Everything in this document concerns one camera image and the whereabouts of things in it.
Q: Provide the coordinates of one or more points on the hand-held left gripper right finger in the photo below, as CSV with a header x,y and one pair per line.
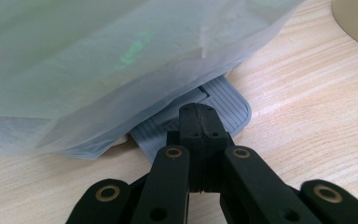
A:
x,y
213,127

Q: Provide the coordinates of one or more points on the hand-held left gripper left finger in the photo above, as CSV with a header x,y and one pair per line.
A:
x,y
194,124

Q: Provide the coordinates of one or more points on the translucent white trash bag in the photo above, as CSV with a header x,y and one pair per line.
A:
x,y
90,68

